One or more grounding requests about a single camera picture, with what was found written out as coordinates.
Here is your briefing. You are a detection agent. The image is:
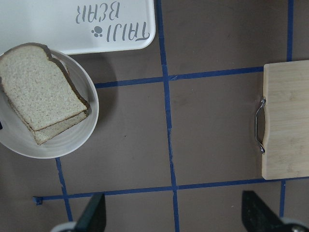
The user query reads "bread slice on plate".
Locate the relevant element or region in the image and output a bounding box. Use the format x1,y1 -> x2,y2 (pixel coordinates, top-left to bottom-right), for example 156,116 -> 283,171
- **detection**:
7,99 -> 88,145

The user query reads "round cream plate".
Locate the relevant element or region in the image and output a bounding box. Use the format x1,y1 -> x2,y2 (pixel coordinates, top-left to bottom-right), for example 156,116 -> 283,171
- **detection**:
0,50 -> 99,159

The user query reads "bread slice from board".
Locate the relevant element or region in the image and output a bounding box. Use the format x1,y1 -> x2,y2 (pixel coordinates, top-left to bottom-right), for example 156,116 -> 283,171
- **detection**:
0,43 -> 90,131

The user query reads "cream bear tray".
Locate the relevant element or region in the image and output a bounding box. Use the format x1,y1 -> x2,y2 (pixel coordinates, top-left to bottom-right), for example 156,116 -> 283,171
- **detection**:
0,0 -> 156,55

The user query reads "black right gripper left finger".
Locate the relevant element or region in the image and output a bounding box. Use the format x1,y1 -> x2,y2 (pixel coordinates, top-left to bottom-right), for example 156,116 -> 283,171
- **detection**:
74,194 -> 106,232

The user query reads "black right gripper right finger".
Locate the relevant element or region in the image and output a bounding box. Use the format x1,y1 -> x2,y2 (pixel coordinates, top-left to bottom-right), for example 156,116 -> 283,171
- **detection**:
241,190 -> 284,232

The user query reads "wooden cutting board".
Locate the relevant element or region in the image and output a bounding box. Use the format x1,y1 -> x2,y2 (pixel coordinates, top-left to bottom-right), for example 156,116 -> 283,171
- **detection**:
260,60 -> 309,180

